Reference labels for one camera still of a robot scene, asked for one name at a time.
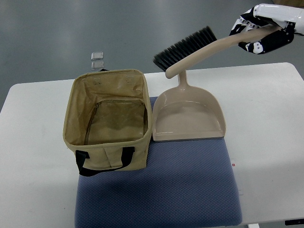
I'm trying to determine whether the pink hand broom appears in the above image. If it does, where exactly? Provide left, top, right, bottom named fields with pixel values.
left=153, top=26, right=277, bottom=79

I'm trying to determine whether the pink plastic dustpan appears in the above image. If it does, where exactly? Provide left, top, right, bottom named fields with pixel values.
left=152, top=71, right=226, bottom=141

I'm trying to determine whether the yellow fabric bag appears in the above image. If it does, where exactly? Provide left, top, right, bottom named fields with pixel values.
left=63, top=69, right=152, bottom=177

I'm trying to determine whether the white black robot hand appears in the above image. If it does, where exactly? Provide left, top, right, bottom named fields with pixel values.
left=230, top=3, right=304, bottom=54

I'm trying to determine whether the brown cardboard box corner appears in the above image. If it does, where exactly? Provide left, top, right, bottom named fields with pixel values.
left=273, top=0, right=304, bottom=8

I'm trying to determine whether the blue fabric mat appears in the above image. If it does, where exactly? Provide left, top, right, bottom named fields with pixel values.
left=74, top=96, right=243, bottom=228

